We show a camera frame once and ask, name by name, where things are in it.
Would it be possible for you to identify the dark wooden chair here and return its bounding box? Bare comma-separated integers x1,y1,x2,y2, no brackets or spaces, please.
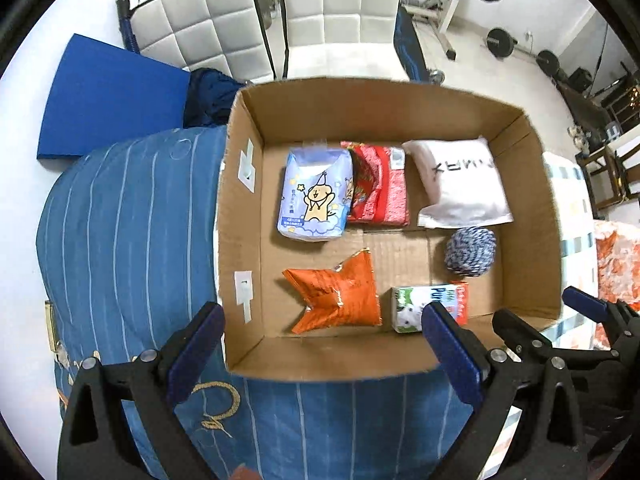
575,125,640,211

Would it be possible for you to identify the white quilted chair left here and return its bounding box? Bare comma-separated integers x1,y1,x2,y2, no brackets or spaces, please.
125,0,276,86

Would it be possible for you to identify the plaid blanket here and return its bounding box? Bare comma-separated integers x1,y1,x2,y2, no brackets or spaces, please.
542,152,601,356

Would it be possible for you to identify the blue white rope ball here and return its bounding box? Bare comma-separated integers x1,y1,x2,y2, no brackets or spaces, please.
444,227,498,278

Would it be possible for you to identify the white quilted chair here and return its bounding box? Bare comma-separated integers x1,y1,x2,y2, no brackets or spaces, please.
277,0,403,81
125,0,276,86

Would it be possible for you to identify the orange floral blanket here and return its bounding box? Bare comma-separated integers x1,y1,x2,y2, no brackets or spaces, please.
592,219,640,306

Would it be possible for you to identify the cardboard box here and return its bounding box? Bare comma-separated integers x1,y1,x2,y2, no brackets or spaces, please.
216,77,563,383

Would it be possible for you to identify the white soft pouch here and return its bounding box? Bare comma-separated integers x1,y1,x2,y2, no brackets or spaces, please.
401,136,515,229

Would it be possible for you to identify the blue cartoon tissue pack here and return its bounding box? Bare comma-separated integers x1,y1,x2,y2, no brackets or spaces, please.
276,147,355,243

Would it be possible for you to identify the short barbell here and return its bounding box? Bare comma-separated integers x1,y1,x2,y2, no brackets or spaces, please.
485,27,562,81

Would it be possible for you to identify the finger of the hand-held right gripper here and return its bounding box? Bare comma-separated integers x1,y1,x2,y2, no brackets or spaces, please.
492,309,616,371
562,286,640,341

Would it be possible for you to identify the red patterned packet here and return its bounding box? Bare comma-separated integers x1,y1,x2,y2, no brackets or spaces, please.
341,141,411,227

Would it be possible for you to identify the black and blue exercise bar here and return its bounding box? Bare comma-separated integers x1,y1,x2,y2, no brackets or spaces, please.
116,0,142,53

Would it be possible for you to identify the blue foam mat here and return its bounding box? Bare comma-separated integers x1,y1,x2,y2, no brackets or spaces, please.
36,34,193,162

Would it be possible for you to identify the white weight bench rack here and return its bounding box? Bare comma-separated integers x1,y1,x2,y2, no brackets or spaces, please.
400,0,476,61

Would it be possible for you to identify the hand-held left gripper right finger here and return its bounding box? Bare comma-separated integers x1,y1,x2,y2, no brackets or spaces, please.
421,302,586,480

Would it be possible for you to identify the navy blue cloth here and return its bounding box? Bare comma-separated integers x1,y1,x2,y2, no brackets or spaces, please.
182,67,246,131

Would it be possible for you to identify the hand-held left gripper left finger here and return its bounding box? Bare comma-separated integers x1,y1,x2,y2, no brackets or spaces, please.
56,301,227,480

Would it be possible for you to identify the blue striped blanket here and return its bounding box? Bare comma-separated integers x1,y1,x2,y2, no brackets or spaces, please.
35,125,481,480

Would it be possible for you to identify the white quilted chair centre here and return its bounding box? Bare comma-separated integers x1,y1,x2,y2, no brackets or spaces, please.
277,0,403,81

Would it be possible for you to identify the orange foil packet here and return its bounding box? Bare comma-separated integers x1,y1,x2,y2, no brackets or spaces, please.
282,247,382,334

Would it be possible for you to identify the small white green tissue pack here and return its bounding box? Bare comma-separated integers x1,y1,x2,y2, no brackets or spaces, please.
391,281,472,334

